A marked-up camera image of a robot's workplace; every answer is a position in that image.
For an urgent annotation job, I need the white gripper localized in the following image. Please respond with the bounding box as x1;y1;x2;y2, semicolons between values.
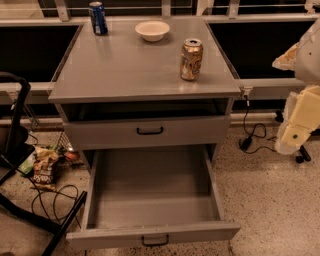
275;85;320;155

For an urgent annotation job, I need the orange soda can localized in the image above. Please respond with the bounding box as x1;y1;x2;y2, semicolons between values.
180;38;203;81

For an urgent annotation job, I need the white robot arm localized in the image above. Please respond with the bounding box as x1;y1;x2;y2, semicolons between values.
272;19;320;155

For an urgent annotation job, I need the closed grey upper drawer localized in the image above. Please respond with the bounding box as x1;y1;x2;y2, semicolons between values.
64;116;230;150

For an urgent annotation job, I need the open grey bottom drawer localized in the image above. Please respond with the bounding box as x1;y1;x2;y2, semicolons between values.
67;145;240;249

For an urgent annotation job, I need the grey drawer cabinet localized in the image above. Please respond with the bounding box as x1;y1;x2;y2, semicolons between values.
49;18;240;167

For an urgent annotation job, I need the blue soda can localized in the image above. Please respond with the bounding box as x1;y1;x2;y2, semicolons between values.
89;1;108;35

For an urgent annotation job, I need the red can on floor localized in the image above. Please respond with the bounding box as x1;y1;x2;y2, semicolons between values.
65;151;80;161

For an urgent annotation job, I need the white bowl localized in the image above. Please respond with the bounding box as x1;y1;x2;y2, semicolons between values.
135;21;170;42

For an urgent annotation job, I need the brown chip bag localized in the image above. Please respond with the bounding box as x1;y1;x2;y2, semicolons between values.
32;147;59;191

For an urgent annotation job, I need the green snack packet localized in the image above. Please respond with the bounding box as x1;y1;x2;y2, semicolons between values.
19;153;36;176

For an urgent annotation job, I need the black power cable with adapter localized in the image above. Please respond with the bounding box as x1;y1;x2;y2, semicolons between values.
237;94;278;155

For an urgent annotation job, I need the black floor cable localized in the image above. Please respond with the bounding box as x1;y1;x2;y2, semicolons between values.
26;173;83;229

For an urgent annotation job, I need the black stand frame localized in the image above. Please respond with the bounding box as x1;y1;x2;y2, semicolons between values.
0;71;88;256

